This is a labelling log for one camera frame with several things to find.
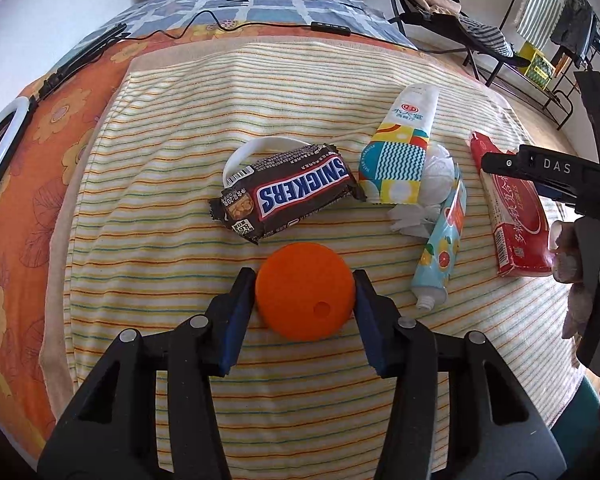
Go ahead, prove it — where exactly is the yellow striped blanket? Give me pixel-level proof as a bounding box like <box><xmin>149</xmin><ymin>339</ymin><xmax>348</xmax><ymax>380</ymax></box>
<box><xmin>62</xmin><ymin>42</ymin><xmax>588</xmax><ymax>480</ymax></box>

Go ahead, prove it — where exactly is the black inline cable remote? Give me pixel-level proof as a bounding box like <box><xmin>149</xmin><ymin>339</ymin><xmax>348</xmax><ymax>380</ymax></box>
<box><xmin>310</xmin><ymin>22</ymin><xmax>352</xmax><ymax>36</ymax></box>

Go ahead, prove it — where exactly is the brown candy bar wrapper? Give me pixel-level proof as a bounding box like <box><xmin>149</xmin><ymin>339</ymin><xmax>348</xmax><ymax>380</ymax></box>
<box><xmin>209</xmin><ymin>144</ymin><xmax>368</xmax><ymax>246</ymax></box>

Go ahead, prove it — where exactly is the ring light with black stand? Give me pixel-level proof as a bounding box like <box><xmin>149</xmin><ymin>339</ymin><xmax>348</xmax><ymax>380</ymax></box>
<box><xmin>0</xmin><ymin>22</ymin><xmax>128</xmax><ymax>213</ymax></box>

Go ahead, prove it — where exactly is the white tissue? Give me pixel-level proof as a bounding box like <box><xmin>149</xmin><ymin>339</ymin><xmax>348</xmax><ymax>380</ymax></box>
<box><xmin>422</xmin><ymin>142</ymin><xmax>456</xmax><ymax>206</ymax></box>
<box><xmin>387</xmin><ymin>200</ymin><xmax>443</xmax><ymax>237</ymax></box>

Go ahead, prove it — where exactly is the green striped hanging towel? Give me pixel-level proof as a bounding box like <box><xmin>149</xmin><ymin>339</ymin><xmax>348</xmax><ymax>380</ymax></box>
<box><xmin>515</xmin><ymin>0</ymin><xmax>573</xmax><ymax>51</ymax></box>

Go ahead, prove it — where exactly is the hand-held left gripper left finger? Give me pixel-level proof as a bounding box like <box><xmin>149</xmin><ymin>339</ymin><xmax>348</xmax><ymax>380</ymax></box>
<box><xmin>36</xmin><ymin>267</ymin><xmax>258</xmax><ymax>480</ymax></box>

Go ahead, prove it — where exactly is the orange round ball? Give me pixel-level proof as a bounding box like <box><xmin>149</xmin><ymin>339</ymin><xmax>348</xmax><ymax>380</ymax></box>
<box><xmin>255</xmin><ymin>242</ymin><xmax>356</xmax><ymax>343</ymax></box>

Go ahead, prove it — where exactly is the teal plastic bin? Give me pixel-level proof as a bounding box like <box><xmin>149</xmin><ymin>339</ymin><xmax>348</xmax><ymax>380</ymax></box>
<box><xmin>550</xmin><ymin>375</ymin><xmax>600</xmax><ymax>451</ymax></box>

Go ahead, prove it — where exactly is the dark hanging garment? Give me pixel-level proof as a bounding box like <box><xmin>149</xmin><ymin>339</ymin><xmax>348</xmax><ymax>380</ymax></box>
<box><xmin>550</xmin><ymin>0</ymin><xmax>598</xmax><ymax>61</ymax></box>

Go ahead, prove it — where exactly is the red snack packet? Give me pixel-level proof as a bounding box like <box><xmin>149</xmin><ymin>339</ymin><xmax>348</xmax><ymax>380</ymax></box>
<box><xmin>469</xmin><ymin>131</ymin><xmax>556</xmax><ymax>278</ymax></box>

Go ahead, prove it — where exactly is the orange floral bedsheet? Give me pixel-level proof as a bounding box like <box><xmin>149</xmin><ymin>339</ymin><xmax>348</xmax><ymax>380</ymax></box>
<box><xmin>0</xmin><ymin>25</ymin><xmax>421</xmax><ymax>461</ymax></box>

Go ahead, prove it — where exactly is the person's right hand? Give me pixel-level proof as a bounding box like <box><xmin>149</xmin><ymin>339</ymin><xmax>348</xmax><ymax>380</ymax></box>
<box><xmin>549</xmin><ymin>219</ymin><xmax>600</xmax><ymax>378</ymax></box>

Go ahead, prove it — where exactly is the black cable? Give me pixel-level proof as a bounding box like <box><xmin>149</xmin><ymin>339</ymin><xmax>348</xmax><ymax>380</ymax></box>
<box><xmin>122</xmin><ymin>10</ymin><xmax>316</xmax><ymax>41</ymax></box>

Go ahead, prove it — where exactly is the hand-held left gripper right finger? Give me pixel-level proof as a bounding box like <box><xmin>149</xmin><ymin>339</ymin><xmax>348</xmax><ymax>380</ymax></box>
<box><xmin>352</xmin><ymin>269</ymin><xmax>568</xmax><ymax>480</ymax></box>

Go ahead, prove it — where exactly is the blue checkered bedsheet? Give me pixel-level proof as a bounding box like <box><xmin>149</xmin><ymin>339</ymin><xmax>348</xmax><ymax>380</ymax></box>
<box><xmin>87</xmin><ymin>0</ymin><xmax>411</xmax><ymax>46</ymax></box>

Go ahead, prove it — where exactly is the striped clothing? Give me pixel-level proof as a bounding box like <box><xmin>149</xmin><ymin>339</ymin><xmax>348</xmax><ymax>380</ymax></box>
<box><xmin>457</xmin><ymin>14</ymin><xmax>516</xmax><ymax>58</ymax></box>

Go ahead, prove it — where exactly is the colourful patterned tube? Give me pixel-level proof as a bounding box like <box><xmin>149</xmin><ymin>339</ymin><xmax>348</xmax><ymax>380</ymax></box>
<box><xmin>357</xmin><ymin>83</ymin><xmax>441</xmax><ymax>207</ymax></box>

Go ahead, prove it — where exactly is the white plastic ring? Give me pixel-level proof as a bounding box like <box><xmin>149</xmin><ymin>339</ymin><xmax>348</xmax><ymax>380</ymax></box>
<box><xmin>222</xmin><ymin>136</ymin><xmax>311</xmax><ymax>188</ymax></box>

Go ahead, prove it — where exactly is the beige towel blanket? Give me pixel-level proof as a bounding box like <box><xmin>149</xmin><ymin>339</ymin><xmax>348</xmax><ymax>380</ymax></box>
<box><xmin>37</xmin><ymin>35</ymin><xmax>521</xmax><ymax>431</ymax></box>

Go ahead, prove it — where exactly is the fruit print toothpaste tube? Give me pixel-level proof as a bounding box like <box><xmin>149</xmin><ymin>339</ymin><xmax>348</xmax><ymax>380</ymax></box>
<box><xmin>411</xmin><ymin>162</ymin><xmax>468</xmax><ymax>311</ymax></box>

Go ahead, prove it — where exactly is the yellow plastic crate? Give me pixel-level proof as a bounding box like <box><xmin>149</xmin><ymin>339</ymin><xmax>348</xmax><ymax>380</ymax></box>
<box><xmin>517</xmin><ymin>42</ymin><xmax>556</xmax><ymax>88</ymax></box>

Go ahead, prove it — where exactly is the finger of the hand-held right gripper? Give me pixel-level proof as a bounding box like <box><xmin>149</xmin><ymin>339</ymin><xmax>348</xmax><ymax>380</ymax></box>
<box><xmin>536</xmin><ymin>182</ymin><xmax>581</xmax><ymax>206</ymax></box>
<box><xmin>481</xmin><ymin>144</ymin><xmax>588</xmax><ymax>196</ymax></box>

